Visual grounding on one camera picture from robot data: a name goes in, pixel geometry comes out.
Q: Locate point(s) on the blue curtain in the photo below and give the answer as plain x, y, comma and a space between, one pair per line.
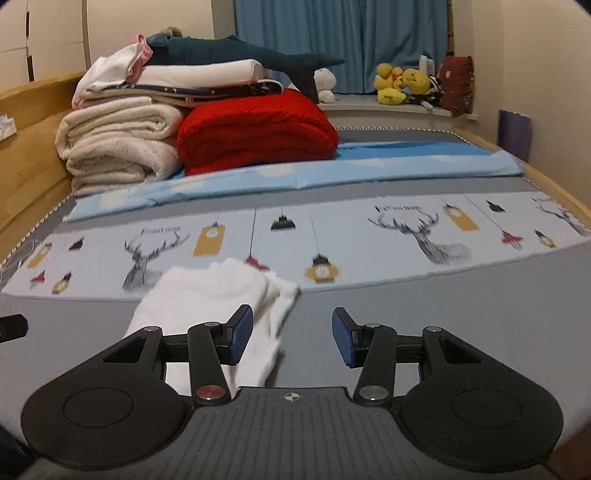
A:
351, 37

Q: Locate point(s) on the white shirt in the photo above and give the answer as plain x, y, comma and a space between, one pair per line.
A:
207, 286

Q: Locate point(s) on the light blue sheet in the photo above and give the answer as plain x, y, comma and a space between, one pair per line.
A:
369, 159

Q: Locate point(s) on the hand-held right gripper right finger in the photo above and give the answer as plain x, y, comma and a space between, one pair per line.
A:
344, 337

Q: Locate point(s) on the red folded blanket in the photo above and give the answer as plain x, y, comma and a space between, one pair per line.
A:
258, 129

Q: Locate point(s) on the white tissue pack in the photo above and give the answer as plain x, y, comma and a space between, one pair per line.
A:
7, 128

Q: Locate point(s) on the white plush toy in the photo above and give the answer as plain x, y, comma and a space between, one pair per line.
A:
325, 85

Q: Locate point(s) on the yellow plush toy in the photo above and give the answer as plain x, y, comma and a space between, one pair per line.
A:
415, 83
390, 85

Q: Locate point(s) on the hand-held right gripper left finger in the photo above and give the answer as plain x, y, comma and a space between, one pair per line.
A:
240, 334

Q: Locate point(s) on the white folded quilt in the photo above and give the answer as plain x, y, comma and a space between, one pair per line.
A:
198, 74

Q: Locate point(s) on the white window ledge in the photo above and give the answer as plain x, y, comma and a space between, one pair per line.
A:
369, 115

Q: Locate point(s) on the cream folded blanket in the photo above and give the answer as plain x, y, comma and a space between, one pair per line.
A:
115, 138

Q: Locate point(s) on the teal shark plush toy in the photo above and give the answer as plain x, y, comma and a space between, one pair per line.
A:
221, 50

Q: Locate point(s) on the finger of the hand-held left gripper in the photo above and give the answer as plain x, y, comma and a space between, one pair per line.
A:
13, 327

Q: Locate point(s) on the white wardrobe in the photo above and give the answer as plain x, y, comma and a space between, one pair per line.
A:
51, 32

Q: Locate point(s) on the purple bag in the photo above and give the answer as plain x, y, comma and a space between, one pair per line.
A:
515, 134

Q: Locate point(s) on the pink and white garment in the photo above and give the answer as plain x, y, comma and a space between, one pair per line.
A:
111, 69

